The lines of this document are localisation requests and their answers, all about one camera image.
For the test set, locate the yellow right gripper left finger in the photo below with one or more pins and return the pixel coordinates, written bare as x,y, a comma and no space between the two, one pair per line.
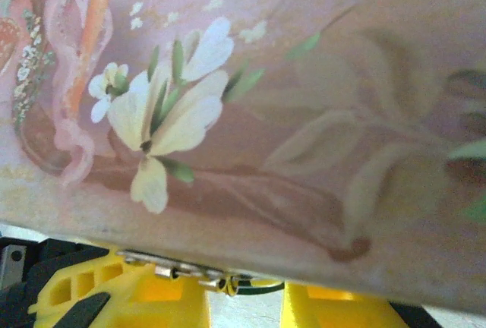
152,301

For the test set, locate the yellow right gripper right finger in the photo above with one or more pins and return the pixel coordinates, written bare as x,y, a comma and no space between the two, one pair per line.
334,311

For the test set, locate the pink floral box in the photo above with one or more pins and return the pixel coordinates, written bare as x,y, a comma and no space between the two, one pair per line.
266,115

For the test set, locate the small padlock green shackle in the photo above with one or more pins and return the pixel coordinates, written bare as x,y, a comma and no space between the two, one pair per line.
258,288

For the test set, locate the silver metal hasp latch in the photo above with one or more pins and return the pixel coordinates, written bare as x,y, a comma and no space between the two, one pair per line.
171,267

